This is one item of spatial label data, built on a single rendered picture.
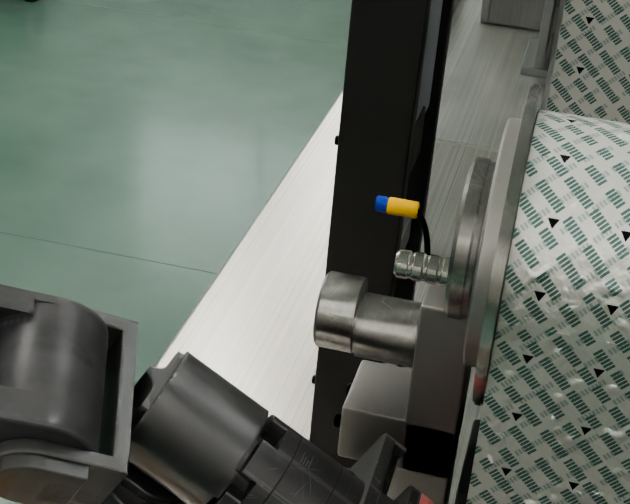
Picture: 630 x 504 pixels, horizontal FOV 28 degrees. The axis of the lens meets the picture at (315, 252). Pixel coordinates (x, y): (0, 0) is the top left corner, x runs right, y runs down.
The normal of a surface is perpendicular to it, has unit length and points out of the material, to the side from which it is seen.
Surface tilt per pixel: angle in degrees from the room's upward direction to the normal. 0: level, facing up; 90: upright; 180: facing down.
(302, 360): 0
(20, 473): 113
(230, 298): 0
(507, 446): 90
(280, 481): 50
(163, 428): 67
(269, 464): 43
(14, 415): 29
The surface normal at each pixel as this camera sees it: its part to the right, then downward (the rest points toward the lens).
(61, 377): 0.50, -0.56
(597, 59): -0.24, 0.46
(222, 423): 0.35, -0.35
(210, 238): 0.08, -0.88
